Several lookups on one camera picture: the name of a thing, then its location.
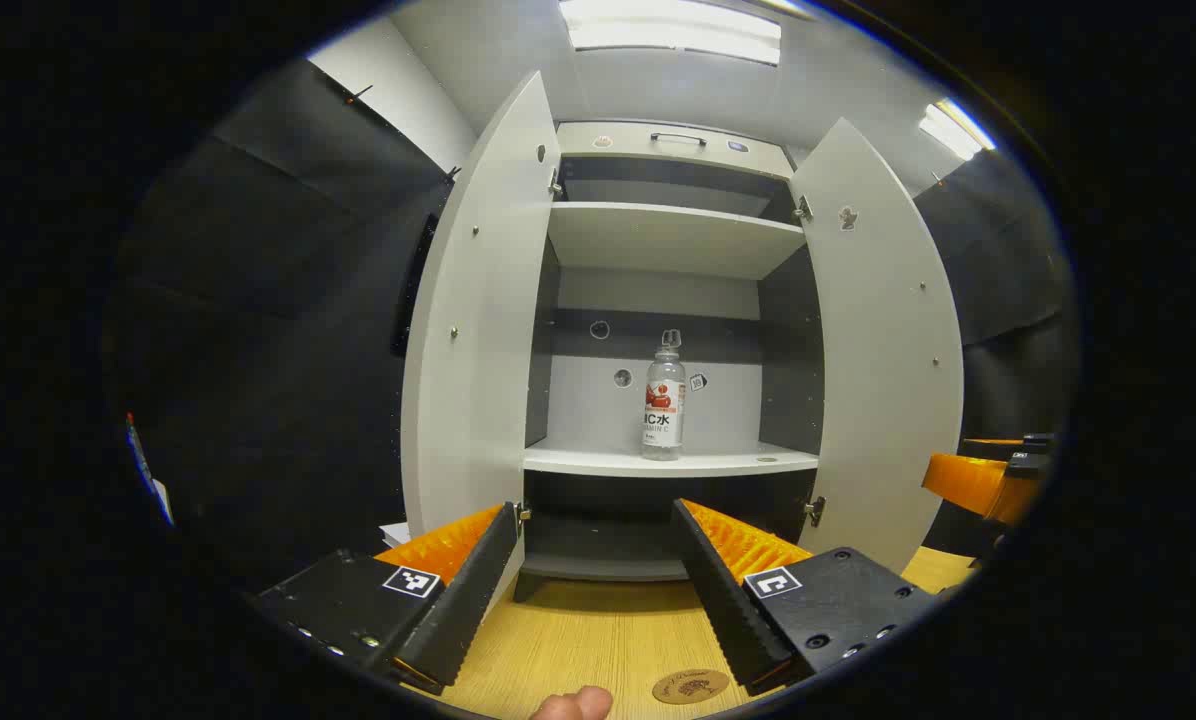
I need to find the grey cabinet shelf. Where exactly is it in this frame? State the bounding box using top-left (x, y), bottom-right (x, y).
top-left (523, 438), bottom-right (821, 479)
top-left (548, 201), bottom-right (807, 281)

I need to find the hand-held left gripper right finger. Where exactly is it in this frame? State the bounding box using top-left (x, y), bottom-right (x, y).
top-left (671, 498), bottom-right (944, 698)

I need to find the white and blue sheet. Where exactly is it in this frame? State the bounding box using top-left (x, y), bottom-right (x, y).
top-left (123, 410), bottom-right (176, 527)

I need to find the grey cabinet door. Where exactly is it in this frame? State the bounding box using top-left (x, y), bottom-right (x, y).
top-left (790, 117), bottom-right (965, 576)
top-left (401, 70), bottom-right (563, 616)

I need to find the clear bottle with red label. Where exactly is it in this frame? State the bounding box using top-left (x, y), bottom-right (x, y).
top-left (642, 345), bottom-right (687, 462)

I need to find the long ceiling light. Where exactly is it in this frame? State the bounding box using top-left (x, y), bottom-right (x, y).
top-left (558, 0), bottom-right (784, 67)

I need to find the black backdrop cloth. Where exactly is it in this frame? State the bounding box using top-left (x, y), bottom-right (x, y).
top-left (913, 150), bottom-right (1076, 558)
top-left (108, 58), bottom-right (456, 586)

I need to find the round brown coaster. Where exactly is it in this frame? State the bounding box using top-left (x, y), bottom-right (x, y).
top-left (652, 668), bottom-right (731, 706)

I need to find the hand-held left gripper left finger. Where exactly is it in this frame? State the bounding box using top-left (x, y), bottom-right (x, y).
top-left (253, 500), bottom-right (521, 696)

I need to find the grey cabinet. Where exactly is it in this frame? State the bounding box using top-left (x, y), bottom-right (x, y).
top-left (513, 120), bottom-right (827, 603)

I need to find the small ceiling light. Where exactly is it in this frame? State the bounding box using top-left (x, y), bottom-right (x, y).
top-left (918, 97), bottom-right (997, 162)

